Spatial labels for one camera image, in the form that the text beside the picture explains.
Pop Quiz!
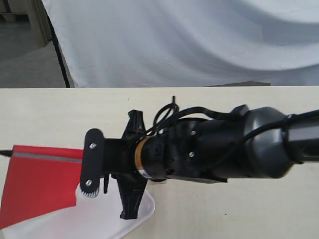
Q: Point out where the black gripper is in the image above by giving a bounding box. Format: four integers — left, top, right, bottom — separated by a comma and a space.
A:
79, 109, 175, 220

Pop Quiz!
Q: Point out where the black backdrop stand pole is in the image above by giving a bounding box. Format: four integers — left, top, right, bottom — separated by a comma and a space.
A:
47, 15, 71, 88

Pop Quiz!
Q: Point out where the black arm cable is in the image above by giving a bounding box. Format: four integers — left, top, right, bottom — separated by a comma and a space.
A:
144, 96, 319, 140

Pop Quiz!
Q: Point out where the white plastic tray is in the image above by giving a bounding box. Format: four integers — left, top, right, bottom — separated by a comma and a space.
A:
3, 185, 155, 239

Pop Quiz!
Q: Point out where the white backdrop cloth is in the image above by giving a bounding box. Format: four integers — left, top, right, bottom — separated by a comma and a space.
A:
43, 0, 319, 88

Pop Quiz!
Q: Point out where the red flag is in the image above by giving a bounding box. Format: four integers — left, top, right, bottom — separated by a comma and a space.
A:
0, 145, 83, 229

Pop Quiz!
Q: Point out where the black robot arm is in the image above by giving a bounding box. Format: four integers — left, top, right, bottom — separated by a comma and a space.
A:
79, 103, 319, 220

